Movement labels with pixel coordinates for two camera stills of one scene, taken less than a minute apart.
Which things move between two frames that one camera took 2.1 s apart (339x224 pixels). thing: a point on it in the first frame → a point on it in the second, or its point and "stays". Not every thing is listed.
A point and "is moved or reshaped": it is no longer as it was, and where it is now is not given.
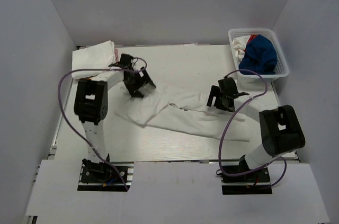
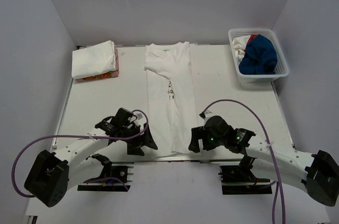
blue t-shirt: [259, 56] stays
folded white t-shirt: [98, 56] stays
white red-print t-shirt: [240, 44] stays
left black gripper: [143, 81] → [134, 148]
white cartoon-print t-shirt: [185, 109] is moved or reshaped
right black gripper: [215, 92] → [197, 133]
